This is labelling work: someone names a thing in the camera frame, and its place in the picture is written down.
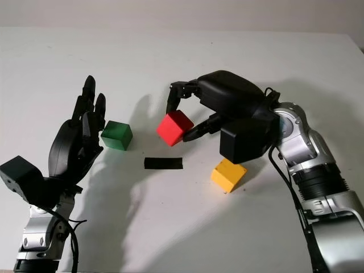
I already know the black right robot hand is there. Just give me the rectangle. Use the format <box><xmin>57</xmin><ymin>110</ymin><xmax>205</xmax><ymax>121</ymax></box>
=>
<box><xmin>166</xmin><ymin>70</ymin><xmax>270</xmax><ymax>142</ymax></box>

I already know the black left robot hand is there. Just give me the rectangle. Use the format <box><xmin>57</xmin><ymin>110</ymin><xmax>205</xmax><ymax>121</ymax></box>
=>
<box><xmin>48</xmin><ymin>75</ymin><xmax>107</xmax><ymax>196</ymax></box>

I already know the green block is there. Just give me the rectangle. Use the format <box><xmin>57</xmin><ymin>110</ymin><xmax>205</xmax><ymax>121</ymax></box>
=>
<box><xmin>100</xmin><ymin>120</ymin><xmax>134</xmax><ymax>151</ymax></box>

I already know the red block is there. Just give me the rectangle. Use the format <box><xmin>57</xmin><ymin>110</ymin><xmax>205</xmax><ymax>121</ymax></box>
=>
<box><xmin>156</xmin><ymin>110</ymin><xmax>195</xmax><ymax>147</ymax></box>

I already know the yellow block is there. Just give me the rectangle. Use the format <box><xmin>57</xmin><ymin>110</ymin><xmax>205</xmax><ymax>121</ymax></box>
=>
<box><xmin>210</xmin><ymin>158</ymin><xmax>247</xmax><ymax>194</ymax></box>

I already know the black square marker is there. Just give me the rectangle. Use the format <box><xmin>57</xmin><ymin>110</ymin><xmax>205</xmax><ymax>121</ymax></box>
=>
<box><xmin>144</xmin><ymin>157</ymin><xmax>183</xmax><ymax>171</ymax></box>

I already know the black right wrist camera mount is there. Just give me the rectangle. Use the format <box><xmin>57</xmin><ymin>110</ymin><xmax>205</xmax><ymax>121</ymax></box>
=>
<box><xmin>220</xmin><ymin>117</ymin><xmax>274</xmax><ymax>165</ymax></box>

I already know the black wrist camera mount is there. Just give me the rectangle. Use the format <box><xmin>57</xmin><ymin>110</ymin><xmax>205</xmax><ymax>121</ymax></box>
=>
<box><xmin>220</xmin><ymin>117</ymin><xmax>274</xmax><ymax>165</ymax></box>
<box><xmin>0</xmin><ymin>155</ymin><xmax>55</xmax><ymax>211</ymax></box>

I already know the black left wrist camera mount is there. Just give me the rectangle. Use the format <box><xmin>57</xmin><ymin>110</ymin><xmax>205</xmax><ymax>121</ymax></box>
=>
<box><xmin>0</xmin><ymin>155</ymin><xmax>55</xmax><ymax>211</ymax></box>

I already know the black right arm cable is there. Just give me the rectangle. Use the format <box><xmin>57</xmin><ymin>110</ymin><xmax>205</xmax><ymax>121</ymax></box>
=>
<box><xmin>264</xmin><ymin>87</ymin><xmax>319</xmax><ymax>273</ymax></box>

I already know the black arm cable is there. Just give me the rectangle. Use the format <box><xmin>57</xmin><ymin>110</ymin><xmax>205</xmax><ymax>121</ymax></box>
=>
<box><xmin>51</xmin><ymin>209</ymin><xmax>88</xmax><ymax>273</ymax></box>
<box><xmin>264</xmin><ymin>87</ymin><xmax>319</xmax><ymax>273</ymax></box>

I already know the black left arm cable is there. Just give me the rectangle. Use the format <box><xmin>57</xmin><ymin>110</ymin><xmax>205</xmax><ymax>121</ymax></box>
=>
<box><xmin>51</xmin><ymin>209</ymin><xmax>88</xmax><ymax>273</ymax></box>

